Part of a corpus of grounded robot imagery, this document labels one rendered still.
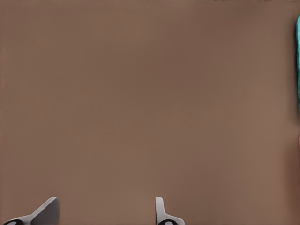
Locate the pale blue-green tray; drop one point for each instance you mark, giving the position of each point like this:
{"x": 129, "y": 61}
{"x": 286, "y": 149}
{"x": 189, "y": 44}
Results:
{"x": 298, "y": 61}

